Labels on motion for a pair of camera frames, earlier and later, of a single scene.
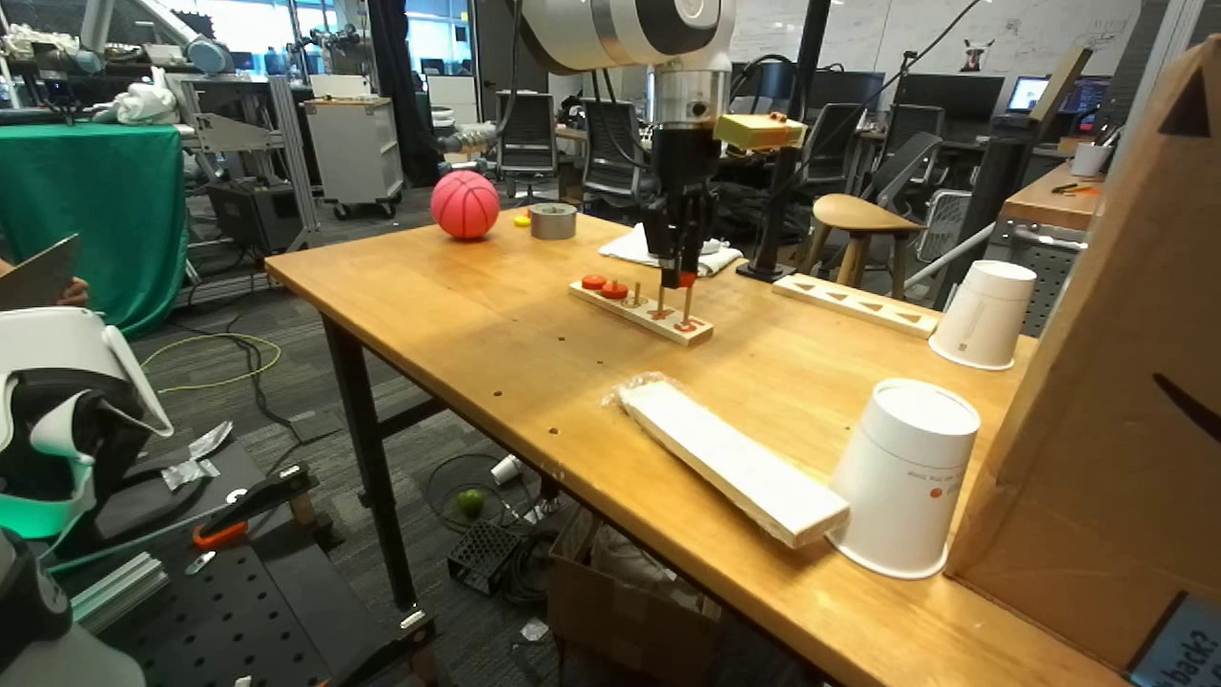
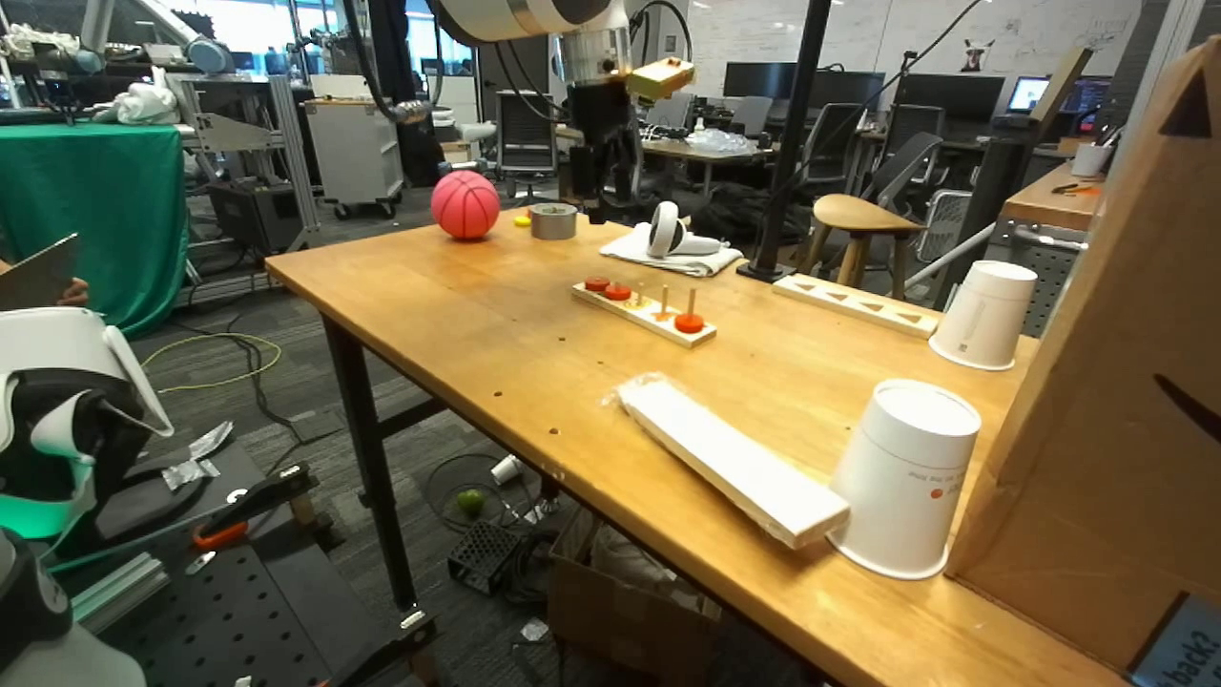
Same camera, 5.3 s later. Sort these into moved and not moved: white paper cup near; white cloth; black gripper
Moved: black gripper
Not moved: white paper cup near; white cloth
